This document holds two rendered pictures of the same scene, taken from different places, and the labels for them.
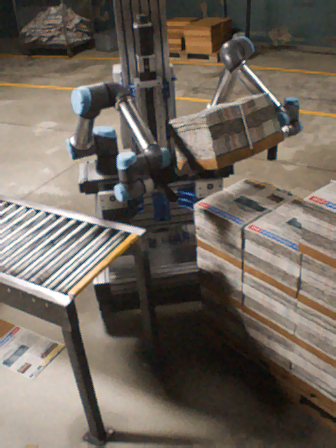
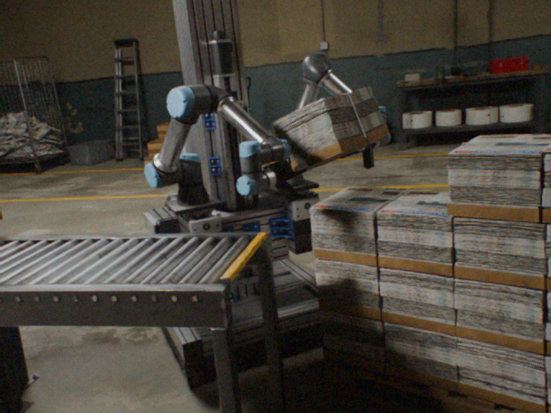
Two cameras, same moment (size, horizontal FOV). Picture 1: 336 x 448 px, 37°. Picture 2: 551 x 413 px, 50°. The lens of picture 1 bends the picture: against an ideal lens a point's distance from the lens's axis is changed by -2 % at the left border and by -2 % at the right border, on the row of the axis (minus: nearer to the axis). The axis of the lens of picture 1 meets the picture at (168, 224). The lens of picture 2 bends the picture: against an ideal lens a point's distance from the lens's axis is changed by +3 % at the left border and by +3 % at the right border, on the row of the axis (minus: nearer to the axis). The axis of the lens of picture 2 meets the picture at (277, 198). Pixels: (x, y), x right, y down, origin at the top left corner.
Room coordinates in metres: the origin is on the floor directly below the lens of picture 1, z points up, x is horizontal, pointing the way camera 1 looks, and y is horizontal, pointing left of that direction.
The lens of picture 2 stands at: (-0.17, 0.66, 1.45)
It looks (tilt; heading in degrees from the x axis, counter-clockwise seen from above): 14 degrees down; 343
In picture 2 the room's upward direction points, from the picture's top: 6 degrees counter-clockwise
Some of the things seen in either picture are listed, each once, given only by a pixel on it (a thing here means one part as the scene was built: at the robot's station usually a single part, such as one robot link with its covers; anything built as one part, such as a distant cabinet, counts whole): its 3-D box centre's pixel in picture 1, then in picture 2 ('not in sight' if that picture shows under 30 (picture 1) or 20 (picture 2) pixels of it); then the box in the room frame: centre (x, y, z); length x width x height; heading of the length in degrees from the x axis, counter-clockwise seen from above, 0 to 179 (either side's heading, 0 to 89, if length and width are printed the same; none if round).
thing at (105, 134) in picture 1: (104, 139); (187, 167); (2.44, 0.29, 0.98); 0.13 x 0.12 x 0.14; 115
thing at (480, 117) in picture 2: not in sight; (466, 102); (6.62, -4.21, 0.55); 1.80 x 0.70 x 1.09; 58
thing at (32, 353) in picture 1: (23, 351); not in sight; (1.98, 0.84, 0.00); 0.37 x 0.29 x 0.01; 58
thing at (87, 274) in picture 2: (11, 239); (104, 265); (1.89, 0.70, 0.77); 0.47 x 0.05 x 0.05; 148
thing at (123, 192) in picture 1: (129, 189); (252, 183); (1.83, 0.14, 1.00); 0.11 x 0.08 x 0.09; 122
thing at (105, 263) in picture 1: (105, 263); (246, 255); (1.59, 0.25, 0.81); 0.43 x 0.03 x 0.02; 148
